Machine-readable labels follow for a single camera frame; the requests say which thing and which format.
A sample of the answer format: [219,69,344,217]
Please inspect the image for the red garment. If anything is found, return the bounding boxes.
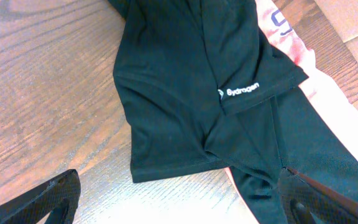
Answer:
[224,0,358,224]

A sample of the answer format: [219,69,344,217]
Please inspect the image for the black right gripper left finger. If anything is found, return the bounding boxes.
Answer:
[0,169,81,224]

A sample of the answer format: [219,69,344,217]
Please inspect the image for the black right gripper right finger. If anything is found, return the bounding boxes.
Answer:
[278,167,358,224]

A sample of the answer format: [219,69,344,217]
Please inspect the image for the black t-shirt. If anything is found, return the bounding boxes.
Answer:
[112,0,358,223]

